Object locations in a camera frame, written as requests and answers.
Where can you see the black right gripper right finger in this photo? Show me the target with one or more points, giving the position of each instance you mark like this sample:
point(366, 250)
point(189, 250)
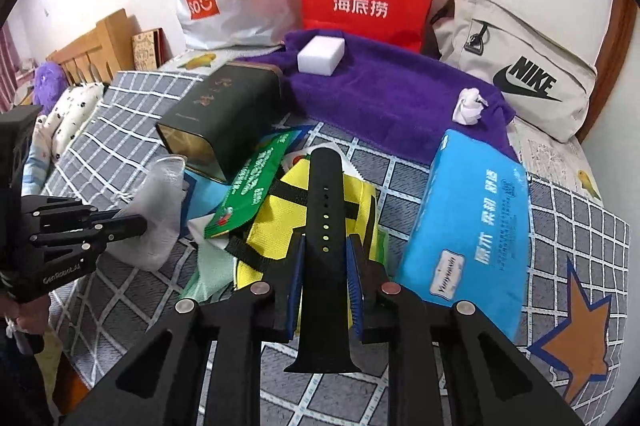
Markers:
point(384, 312)

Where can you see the wooden headboard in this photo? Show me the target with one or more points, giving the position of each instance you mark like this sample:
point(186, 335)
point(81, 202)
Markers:
point(98, 55)

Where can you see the light green cloth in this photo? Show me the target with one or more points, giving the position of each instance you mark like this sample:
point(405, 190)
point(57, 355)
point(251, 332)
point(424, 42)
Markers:
point(214, 271)

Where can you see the grey Nike bag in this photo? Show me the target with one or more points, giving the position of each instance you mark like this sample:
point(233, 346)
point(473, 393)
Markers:
point(546, 84)

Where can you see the blue tissue pack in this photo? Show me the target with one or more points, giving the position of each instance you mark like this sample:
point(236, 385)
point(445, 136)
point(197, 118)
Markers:
point(470, 241)

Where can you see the newspaper print pillow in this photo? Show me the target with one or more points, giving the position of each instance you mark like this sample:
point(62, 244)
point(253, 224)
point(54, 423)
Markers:
point(563, 163)

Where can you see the white foam sponge block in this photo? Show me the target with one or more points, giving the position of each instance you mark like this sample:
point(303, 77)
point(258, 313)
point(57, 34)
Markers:
point(321, 55)

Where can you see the left hand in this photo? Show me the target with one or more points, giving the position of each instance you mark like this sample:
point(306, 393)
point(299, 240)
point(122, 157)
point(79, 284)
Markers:
point(32, 318)

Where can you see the purple plush toy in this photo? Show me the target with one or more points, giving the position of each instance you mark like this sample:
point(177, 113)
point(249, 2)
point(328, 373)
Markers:
point(49, 85)

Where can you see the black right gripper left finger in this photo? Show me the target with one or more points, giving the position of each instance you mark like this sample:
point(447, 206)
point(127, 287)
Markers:
point(265, 311)

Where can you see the white spotted pillow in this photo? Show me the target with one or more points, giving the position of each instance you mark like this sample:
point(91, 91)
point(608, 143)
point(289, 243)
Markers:
point(54, 132)

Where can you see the green fruit flyer packet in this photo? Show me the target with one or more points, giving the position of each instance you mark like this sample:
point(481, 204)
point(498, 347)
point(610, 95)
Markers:
point(251, 185)

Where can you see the purple fleece towel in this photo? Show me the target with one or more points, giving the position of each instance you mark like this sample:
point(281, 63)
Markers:
point(397, 100)

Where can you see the white mesh drawstring bag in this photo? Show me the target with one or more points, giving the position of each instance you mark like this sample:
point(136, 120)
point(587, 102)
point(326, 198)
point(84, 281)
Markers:
point(158, 201)

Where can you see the striped red curtain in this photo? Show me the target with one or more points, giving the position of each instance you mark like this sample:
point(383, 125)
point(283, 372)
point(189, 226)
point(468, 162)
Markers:
point(9, 62)

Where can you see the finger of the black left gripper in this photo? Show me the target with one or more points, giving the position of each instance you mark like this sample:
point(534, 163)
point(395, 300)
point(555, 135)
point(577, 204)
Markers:
point(102, 215)
point(116, 229)

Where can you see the dark green tea tin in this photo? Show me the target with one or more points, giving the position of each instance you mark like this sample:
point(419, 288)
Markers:
point(218, 123)

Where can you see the white tissue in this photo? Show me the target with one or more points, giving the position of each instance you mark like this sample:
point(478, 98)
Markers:
point(469, 107)

